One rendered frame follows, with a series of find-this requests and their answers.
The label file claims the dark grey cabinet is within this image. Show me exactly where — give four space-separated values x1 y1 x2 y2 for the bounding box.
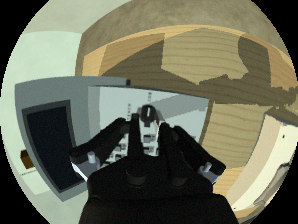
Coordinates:
14 76 209 202

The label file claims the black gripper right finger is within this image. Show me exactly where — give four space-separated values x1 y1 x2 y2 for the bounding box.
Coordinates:
153 110 226 186

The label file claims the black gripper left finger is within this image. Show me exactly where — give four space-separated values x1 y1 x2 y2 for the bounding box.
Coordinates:
68 107 148 185

